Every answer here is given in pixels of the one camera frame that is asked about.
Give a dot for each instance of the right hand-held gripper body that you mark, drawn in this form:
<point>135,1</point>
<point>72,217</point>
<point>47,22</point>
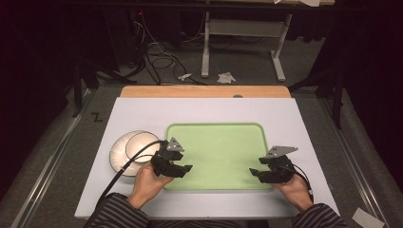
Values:
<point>280,167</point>

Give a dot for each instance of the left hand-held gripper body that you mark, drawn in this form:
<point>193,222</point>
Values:
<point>163,161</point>

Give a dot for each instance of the person's right hand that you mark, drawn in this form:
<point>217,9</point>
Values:
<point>294,190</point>

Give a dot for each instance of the person's left hand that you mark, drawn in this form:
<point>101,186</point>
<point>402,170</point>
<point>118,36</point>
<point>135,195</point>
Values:
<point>147,185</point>

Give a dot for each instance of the small white plate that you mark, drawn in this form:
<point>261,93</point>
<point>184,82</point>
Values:
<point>142,143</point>

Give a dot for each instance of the green tray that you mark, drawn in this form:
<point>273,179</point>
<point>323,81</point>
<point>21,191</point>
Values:
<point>221,152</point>

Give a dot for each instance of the large white plate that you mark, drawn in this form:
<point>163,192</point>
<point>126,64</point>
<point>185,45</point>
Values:
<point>118,155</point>

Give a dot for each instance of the white table mat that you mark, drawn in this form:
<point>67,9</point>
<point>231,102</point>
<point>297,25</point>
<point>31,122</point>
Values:
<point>206,110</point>

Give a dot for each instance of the small crumpled white paper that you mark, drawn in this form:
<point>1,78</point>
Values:
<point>185,76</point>

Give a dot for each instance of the large crumpled white paper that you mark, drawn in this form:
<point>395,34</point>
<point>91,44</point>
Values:
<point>226,78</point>

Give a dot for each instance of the black metal stand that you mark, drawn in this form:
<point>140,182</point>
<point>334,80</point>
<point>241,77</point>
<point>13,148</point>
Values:
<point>77,91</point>
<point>339,95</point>

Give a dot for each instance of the flat white paper sheet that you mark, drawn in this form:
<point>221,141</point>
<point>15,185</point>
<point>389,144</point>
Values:
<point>367,219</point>

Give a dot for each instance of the white paper on desk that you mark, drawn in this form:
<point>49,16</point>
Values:
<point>310,2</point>

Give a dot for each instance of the metal floor rail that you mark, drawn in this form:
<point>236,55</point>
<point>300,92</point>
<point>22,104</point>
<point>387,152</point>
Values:
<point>350,158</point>
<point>53,160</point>

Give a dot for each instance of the white desk frame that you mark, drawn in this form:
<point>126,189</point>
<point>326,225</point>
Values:
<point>205,47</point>

